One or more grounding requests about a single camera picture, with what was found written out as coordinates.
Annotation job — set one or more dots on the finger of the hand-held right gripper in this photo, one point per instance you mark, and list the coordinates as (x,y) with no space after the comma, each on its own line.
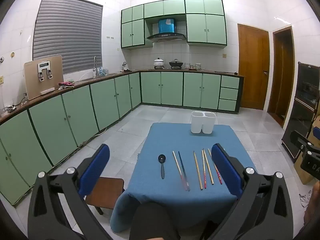
(301,141)

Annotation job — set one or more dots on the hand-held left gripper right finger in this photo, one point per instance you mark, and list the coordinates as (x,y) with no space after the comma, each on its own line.
(225,170)

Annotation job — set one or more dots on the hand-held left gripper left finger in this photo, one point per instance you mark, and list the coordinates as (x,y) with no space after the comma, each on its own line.
(96,170)

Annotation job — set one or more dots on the red-patterned bamboo chopstick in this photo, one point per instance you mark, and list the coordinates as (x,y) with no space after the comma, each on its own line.
(218,175)
(203,170)

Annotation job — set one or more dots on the plain bamboo chopstick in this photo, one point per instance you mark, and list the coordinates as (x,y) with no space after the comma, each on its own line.
(197,170)
(208,167)

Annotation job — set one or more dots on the dark blue chopstick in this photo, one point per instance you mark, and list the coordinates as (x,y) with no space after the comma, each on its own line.
(182,166)

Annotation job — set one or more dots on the beige clear-ended chopstick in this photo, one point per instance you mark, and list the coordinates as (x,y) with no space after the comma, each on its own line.
(178,170)

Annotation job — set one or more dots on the white double utensil holder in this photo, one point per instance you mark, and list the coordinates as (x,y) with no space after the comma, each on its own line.
(203,122)

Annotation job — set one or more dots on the black spoon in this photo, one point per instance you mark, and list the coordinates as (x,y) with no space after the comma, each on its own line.
(162,166)

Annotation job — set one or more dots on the person's right hand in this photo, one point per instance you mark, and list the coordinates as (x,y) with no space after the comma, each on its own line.
(313,205)

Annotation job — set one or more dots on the cardboard box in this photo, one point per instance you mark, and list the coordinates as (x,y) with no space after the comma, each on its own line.
(303,177)

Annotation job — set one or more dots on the brown wooden chair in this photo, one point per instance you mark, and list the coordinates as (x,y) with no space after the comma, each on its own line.
(105,192)

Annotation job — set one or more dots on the black glass-door cabinet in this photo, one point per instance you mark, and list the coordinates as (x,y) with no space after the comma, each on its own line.
(302,105)

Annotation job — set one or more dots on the green lower kitchen cabinets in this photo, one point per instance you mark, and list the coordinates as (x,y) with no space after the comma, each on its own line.
(75,115)

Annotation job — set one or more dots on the green kitchen cabinets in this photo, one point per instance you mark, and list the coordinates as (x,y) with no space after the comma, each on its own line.
(197,25)
(75,115)

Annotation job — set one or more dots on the open brown wooden door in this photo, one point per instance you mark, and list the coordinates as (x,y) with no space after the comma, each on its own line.
(281,80)

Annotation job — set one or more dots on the blue tablecloth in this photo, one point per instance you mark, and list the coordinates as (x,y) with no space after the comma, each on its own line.
(160,140)

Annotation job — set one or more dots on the closed brown wooden door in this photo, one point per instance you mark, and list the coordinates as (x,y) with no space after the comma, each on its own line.
(252,65)

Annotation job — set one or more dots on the red cloth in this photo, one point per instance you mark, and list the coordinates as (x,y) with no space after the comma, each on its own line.
(66,83)

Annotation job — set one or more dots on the chrome kitchen faucet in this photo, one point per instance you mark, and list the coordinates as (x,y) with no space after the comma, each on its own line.
(95,66)

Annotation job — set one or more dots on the wooden board with white fitting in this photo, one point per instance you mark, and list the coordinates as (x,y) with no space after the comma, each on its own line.
(32,85)

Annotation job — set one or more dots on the metal kettle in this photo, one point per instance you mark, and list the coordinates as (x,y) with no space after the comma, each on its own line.
(125,66)

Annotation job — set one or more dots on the black wok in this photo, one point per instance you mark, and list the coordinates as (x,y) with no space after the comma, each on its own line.
(176,63)

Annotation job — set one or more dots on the white lidded pot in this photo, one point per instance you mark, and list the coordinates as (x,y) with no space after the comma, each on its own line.
(159,63)

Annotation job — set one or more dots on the grey window blind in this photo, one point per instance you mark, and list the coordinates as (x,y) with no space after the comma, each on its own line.
(67,32)

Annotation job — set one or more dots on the green upper kitchen cabinets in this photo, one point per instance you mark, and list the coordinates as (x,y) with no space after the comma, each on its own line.
(197,25)

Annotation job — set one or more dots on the black range hood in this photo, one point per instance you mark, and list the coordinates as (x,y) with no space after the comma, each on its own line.
(166,30)

